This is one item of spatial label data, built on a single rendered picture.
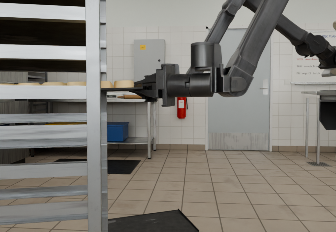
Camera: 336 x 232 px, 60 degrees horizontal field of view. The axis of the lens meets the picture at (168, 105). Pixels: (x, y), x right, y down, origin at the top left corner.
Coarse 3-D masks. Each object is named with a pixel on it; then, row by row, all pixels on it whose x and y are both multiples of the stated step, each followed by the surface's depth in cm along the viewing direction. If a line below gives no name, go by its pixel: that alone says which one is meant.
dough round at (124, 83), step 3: (117, 81) 72; (120, 81) 72; (123, 81) 72; (126, 81) 72; (129, 81) 72; (132, 81) 73; (114, 84) 73; (117, 84) 72; (120, 84) 72; (123, 84) 72; (126, 84) 72; (129, 84) 72; (132, 84) 73; (114, 87) 73; (117, 87) 72; (120, 87) 72; (123, 87) 72
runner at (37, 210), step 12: (24, 204) 66; (36, 204) 67; (48, 204) 67; (60, 204) 67; (72, 204) 68; (84, 204) 68; (0, 216) 65; (12, 216) 66; (24, 216) 66; (36, 216) 67
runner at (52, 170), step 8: (0, 168) 65; (8, 168) 65; (16, 168) 65; (24, 168) 66; (32, 168) 66; (40, 168) 66; (48, 168) 67; (56, 168) 67; (64, 168) 67; (72, 168) 68; (80, 168) 68; (0, 176) 65; (8, 176) 65; (16, 176) 66; (24, 176) 66; (32, 176) 66; (40, 176) 66; (48, 176) 67; (56, 176) 67; (64, 176) 67
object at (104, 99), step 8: (104, 0) 108; (104, 8) 108; (104, 24) 108; (104, 32) 108; (104, 56) 109; (104, 64) 109; (104, 80) 109; (104, 104) 110; (104, 112) 110; (104, 128) 110; (104, 136) 110; (104, 152) 110; (104, 176) 111; (104, 200) 111; (104, 224) 111
